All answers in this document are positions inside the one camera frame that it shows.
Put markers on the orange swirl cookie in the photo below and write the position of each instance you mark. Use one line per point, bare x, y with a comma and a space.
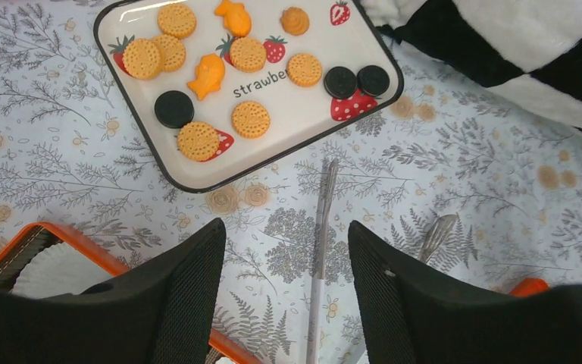
295, 21

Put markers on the round yellow biscuit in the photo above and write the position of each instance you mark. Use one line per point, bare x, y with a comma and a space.
250, 119
198, 141
143, 59
304, 69
177, 20
173, 51
248, 54

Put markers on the white strawberry tray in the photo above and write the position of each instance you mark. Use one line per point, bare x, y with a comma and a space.
340, 34

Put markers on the white paper cup liner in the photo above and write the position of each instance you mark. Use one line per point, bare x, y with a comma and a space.
57, 270

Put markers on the orange fish cookie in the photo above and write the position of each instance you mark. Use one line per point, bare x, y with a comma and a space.
209, 74
236, 18

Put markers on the orange cookie box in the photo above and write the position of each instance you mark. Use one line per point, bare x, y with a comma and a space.
45, 251

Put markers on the black white checkered pillow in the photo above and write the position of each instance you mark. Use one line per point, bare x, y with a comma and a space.
528, 52

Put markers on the metal tongs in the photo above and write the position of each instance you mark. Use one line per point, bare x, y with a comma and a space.
440, 230

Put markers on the floral tablecloth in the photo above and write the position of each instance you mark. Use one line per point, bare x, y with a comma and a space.
71, 153

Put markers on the black sandwich cookie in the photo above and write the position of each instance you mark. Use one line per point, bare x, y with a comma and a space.
373, 80
174, 109
340, 82

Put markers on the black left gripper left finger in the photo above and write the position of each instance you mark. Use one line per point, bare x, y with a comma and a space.
135, 311

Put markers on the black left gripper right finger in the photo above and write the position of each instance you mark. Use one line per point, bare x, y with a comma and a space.
412, 313

